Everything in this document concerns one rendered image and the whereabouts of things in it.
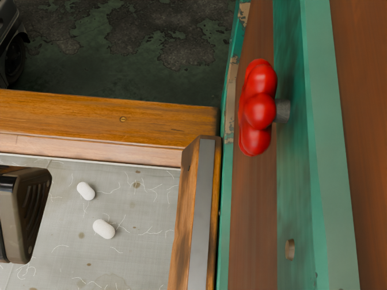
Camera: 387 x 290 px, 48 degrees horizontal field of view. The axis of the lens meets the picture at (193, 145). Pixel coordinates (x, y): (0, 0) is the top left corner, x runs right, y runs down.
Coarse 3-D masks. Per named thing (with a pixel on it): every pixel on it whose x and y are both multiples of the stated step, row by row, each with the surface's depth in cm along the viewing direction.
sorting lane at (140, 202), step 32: (0, 160) 73; (32, 160) 73; (64, 160) 73; (64, 192) 70; (96, 192) 71; (128, 192) 71; (160, 192) 71; (64, 224) 68; (128, 224) 68; (160, 224) 68; (32, 256) 65; (64, 256) 65; (96, 256) 66; (128, 256) 66; (160, 256) 66; (0, 288) 63; (32, 288) 63; (64, 288) 63; (96, 288) 63; (128, 288) 63; (160, 288) 64
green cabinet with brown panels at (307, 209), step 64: (256, 0) 47; (320, 0) 18; (384, 0) 13; (320, 64) 17; (384, 64) 12; (320, 128) 15; (384, 128) 12; (256, 192) 35; (320, 192) 14; (384, 192) 11; (256, 256) 32; (320, 256) 13; (384, 256) 11
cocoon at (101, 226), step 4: (96, 220) 67; (100, 220) 66; (96, 224) 66; (100, 224) 66; (104, 224) 66; (108, 224) 66; (96, 228) 66; (100, 228) 66; (104, 228) 66; (108, 228) 66; (112, 228) 66; (100, 232) 66; (104, 232) 65; (108, 232) 65; (112, 232) 66; (104, 236) 66; (108, 236) 66; (112, 236) 66
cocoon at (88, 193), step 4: (80, 184) 69; (84, 184) 69; (80, 188) 69; (84, 188) 69; (88, 188) 69; (80, 192) 69; (84, 192) 69; (88, 192) 69; (92, 192) 69; (84, 196) 69; (88, 196) 69; (92, 196) 69
